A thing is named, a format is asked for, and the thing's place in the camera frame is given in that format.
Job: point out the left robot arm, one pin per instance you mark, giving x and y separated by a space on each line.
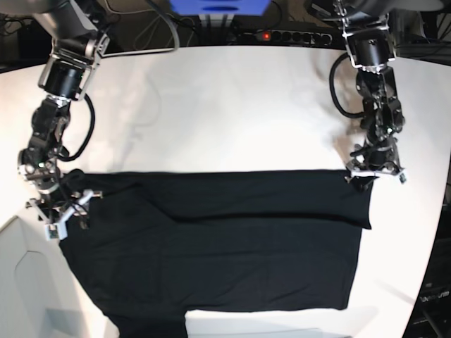
369 48

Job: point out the black T-shirt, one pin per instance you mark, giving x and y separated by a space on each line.
162 244

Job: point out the black power strip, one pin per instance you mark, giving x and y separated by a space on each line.
284 38

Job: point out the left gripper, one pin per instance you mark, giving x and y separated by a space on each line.
371 161

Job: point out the blue plastic bin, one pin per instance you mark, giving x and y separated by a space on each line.
235 7

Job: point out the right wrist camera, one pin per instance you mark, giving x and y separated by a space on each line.
56 231

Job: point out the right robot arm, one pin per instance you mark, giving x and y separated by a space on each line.
79 40

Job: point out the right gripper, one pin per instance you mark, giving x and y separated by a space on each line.
64 193

